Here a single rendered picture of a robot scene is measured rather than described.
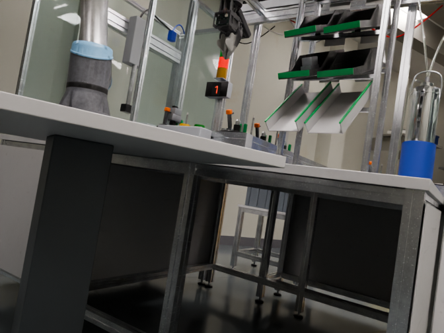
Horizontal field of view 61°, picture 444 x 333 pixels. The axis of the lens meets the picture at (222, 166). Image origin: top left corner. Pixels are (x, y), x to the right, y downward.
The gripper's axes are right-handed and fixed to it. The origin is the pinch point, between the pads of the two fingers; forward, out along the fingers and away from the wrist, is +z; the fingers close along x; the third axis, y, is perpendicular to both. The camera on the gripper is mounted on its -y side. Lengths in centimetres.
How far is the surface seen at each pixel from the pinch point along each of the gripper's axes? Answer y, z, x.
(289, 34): -12.4, -12.4, 17.4
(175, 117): -18.8, 19.1, -36.8
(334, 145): -446, -39, -94
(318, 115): -16.3, 16.9, 31.4
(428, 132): -95, 5, 59
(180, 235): 4, 67, -5
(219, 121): -33.5, 17.3, -22.5
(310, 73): -11.3, 3.2, 28.0
